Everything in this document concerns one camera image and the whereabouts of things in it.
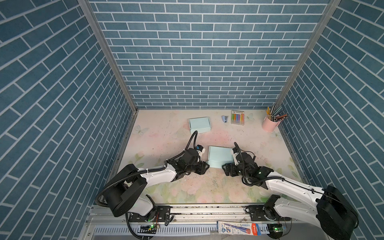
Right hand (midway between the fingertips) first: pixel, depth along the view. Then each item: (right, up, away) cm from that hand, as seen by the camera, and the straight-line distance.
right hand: (226, 164), depth 85 cm
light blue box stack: (-4, +3, +8) cm, 9 cm away
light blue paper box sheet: (-14, +23, +22) cm, 34 cm away
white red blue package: (+3, -25, -16) cm, 30 cm away
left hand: (-11, -1, 0) cm, 11 cm away
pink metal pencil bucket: (+34, +22, +19) cm, 45 cm away
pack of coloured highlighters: (+14, +28, +30) cm, 43 cm away
